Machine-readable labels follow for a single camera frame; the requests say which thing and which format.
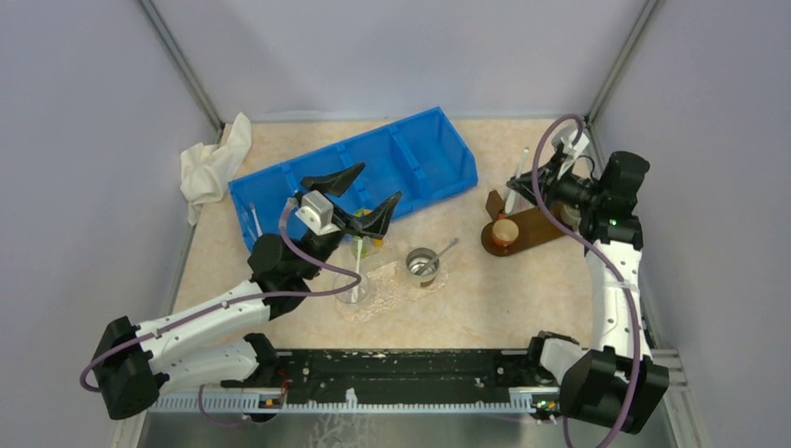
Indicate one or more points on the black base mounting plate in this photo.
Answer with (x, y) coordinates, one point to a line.
(405, 381)

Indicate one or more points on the yellow green tube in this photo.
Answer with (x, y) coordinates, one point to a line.
(362, 247)

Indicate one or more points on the orange ceramic mug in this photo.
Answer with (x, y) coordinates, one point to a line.
(505, 232)

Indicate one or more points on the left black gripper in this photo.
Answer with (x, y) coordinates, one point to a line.
(337, 184)

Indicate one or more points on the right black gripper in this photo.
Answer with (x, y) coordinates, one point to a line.
(550, 183)

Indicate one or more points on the clear glass cup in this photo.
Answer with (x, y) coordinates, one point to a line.
(341, 281)

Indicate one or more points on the brown wooden tray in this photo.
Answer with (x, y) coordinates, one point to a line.
(535, 228)

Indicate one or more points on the white ceramic cup cork base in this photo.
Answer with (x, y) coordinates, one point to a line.
(570, 217)

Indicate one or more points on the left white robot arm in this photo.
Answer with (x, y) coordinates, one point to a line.
(135, 364)

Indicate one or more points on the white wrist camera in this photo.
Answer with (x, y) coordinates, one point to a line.
(316, 211)
(571, 143)

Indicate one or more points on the blue divided plastic bin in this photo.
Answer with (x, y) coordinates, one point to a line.
(422, 155)

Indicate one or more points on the aluminium frame rail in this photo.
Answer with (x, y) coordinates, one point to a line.
(258, 402)

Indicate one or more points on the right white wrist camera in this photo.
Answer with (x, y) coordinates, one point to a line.
(571, 143)

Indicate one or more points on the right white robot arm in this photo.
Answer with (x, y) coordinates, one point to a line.
(612, 321)

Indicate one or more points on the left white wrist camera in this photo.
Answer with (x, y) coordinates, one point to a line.
(316, 211)

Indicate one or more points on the white crumpled cloth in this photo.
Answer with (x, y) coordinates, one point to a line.
(206, 170)

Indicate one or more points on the clear textured oval tray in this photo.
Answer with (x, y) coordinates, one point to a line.
(385, 290)

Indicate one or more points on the silver metal cup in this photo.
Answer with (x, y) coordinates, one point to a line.
(414, 260)

